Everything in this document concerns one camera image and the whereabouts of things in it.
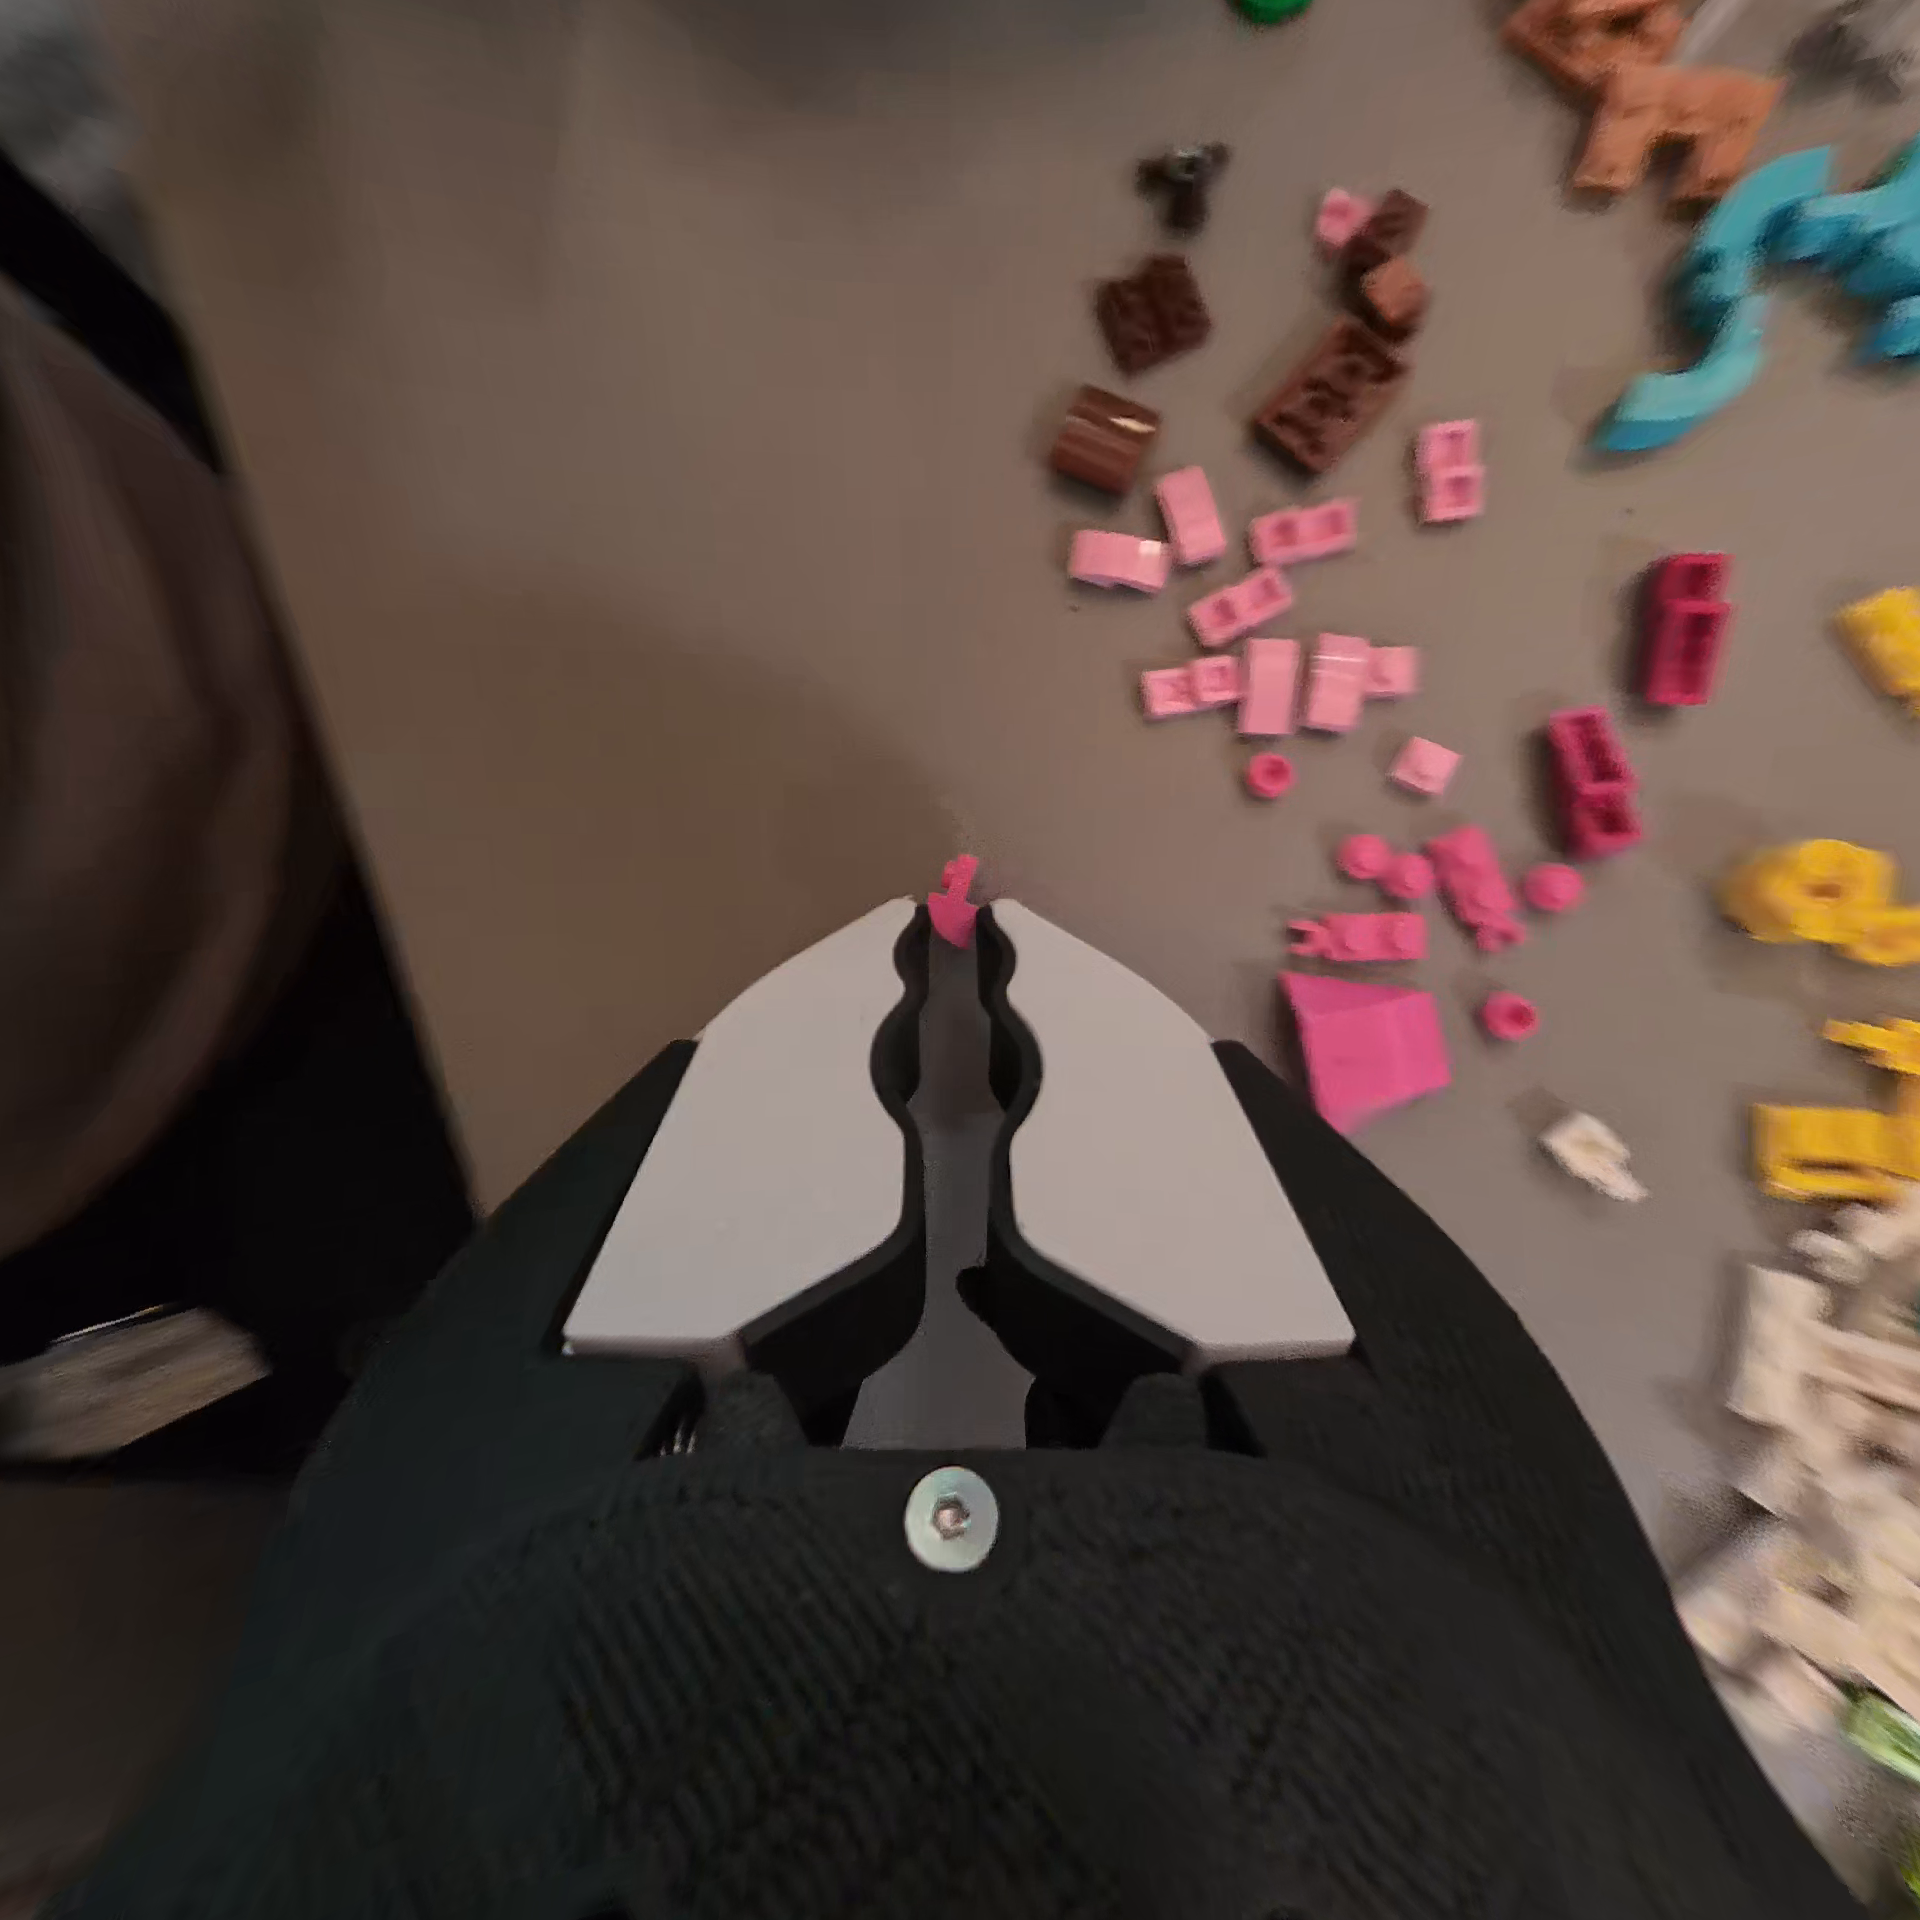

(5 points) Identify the teal long lego piece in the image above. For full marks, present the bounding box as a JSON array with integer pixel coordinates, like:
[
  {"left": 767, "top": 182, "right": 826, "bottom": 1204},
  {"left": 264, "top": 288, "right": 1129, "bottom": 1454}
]
[{"left": 1783, "top": 141, "right": 1920, "bottom": 366}]

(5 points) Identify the small brown lego brick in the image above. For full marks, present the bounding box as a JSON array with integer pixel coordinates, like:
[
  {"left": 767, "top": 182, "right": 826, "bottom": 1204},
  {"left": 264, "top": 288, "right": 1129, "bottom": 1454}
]
[{"left": 1338, "top": 190, "right": 1434, "bottom": 340}]

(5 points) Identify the dark brown lego clip piece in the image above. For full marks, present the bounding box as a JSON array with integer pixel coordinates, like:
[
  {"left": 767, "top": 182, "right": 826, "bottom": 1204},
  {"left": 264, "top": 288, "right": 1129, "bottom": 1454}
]
[{"left": 1135, "top": 141, "right": 1232, "bottom": 234}]

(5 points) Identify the brown long lego brick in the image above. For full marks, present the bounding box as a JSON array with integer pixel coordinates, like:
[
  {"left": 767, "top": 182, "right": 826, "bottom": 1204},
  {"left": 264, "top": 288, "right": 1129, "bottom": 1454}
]
[{"left": 1251, "top": 316, "right": 1412, "bottom": 479}]

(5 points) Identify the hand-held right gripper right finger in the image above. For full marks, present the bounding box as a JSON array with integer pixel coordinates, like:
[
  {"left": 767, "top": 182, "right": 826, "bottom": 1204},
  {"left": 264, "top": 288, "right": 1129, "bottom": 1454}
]
[{"left": 983, "top": 895, "right": 1361, "bottom": 1375}]

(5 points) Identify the teal curved lego piece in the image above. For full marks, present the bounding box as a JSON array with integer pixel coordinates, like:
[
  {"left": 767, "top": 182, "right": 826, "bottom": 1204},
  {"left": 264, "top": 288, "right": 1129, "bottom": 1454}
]
[{"left": 1592, "top": 144, "right": 1840, "bottom": 455}]

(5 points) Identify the brown lego slope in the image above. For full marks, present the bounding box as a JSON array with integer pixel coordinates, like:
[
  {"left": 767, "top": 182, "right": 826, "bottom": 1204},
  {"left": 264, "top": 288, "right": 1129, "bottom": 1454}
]
[{"left": 1044, "top": 384, "right": 1163, "bottom": 498}]

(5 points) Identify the dark magenta lego brick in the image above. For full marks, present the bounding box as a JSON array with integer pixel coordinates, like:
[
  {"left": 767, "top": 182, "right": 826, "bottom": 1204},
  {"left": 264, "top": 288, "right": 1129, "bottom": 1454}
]
[
  {"left": 1633, "top": 551, "right": 1738, "bottom": 709},
  {"left": 1544, "top": 706, "right": 1646, "bottom": 862}
]

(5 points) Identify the magenta lego slope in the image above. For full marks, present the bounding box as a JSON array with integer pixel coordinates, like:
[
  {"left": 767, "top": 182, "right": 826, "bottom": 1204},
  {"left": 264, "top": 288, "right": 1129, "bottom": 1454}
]
[{"left": 1279, "top": 968, "right": 1455, "bottom": 1136}]

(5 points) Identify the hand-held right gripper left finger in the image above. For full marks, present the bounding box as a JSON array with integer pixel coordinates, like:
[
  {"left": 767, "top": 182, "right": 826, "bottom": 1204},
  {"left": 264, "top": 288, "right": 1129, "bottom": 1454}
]
[{"left": 561, "top": 895, "right": 924, "bottom": 1374}]

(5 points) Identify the pile of white lego pieces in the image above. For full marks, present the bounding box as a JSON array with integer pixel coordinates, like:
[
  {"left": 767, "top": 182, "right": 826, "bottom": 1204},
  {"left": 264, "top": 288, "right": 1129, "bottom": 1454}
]
[{"left": 1679, "top": 1199, "right": 1920, "bottom": 1729}]

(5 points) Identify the small white lego piece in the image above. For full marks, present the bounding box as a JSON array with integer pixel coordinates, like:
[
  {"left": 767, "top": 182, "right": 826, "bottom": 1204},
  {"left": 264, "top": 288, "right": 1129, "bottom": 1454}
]
[{"left": 1539, "top": 1108, "right": 1648, "bottom": 1202}]

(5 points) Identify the tan lego piece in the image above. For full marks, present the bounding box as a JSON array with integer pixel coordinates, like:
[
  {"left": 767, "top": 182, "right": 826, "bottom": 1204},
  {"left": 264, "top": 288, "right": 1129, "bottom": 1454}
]
[
  {"left": 1567, "top": 58, "right": 1787, "bottom": 208},
  {"left": 1504, "top": 0, "right": 1684, "bottom": 96}
]

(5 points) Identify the pile of pink lego pieces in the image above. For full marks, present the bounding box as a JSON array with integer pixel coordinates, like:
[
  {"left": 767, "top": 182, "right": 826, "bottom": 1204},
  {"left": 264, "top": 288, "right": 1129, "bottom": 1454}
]
[{"left": 1063, "top": 418, "right": 1594, "bottom": 1047}]

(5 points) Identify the yellow lego piece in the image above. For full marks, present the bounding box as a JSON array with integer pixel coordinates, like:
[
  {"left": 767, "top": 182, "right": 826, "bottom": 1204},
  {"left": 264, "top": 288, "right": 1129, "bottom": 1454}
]
[
  {"left": 1719, "top": 839, "right": 1920, "bottom": 972},
  {"left": 1836, "top": 584, "right": 1920, "bottom": 702},
  {"left": 1752, "top": 1016, "right": 1920, "bottom": 1204}
]

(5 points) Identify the brown lego plate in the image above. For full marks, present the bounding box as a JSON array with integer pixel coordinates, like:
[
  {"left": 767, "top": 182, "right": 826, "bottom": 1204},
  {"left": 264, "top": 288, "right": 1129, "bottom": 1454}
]
[{"left": 1094, "top": 254, "right": 1217, "bottom": 376}]

